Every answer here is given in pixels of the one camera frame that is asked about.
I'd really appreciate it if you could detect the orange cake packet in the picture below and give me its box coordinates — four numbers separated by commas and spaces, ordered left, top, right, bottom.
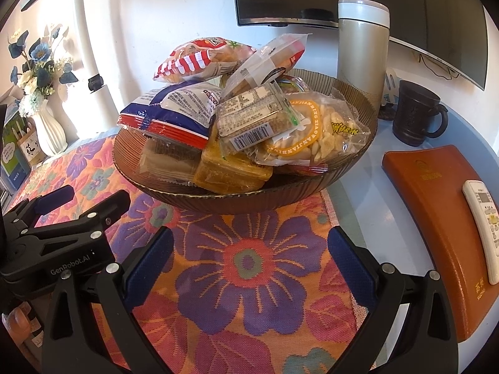
194, 126, 273, 194

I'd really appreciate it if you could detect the blue red white snack bag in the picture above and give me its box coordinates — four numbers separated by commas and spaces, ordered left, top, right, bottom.
118, 80, 222, 150

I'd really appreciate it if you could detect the yellow ring cracker packet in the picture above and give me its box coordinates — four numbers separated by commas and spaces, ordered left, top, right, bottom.
246, 91, 371, 167

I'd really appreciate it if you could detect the red striped snack bag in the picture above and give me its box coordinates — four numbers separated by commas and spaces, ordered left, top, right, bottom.
153, 37, 256, 84

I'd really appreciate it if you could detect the barcode label clear packet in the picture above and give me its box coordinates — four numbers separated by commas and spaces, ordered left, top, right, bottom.
216, 82, 301, 155

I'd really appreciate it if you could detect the red white bread packet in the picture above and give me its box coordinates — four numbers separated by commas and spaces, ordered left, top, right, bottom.
222, 34, 309, 100

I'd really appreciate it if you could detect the person's left hand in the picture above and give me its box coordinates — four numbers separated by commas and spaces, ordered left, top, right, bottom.
2, 307, 31, 346

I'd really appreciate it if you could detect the blue green book stack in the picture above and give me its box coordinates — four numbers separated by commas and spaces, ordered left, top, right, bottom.
1, 100, 31, 194

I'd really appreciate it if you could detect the white ribbed vase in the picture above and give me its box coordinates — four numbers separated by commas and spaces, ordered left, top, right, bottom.
31, 99, 68, 157

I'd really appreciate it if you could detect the small calligraphy pen holder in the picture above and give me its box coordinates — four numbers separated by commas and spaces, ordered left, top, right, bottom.
18, 129, 46, 168

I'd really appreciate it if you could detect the brown glass snack bowl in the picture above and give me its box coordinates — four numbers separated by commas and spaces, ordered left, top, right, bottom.
113, 69, 377, 214

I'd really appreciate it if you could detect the white remote control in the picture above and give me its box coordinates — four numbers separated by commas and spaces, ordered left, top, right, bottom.
462, 180, 499, 285

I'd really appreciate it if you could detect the orange leather tissue box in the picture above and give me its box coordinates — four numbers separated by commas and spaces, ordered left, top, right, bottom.
382, 145, 498, 342

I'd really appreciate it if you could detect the floral orange table mat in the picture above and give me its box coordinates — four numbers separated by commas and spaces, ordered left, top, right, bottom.
14, 138, 366, 373

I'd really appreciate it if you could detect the blue white flower bouquet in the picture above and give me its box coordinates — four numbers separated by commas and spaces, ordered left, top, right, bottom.
7, 25, 79, 117

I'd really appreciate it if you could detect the black ceramic mug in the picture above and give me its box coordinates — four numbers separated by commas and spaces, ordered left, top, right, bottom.
392, 80, 448, 147

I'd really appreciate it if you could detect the gold white thermos bottle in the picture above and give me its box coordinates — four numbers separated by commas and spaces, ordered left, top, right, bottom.
337, 0, 390, 113

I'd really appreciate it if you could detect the black wall television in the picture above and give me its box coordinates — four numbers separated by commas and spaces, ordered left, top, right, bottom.
235, 0, 488, 89

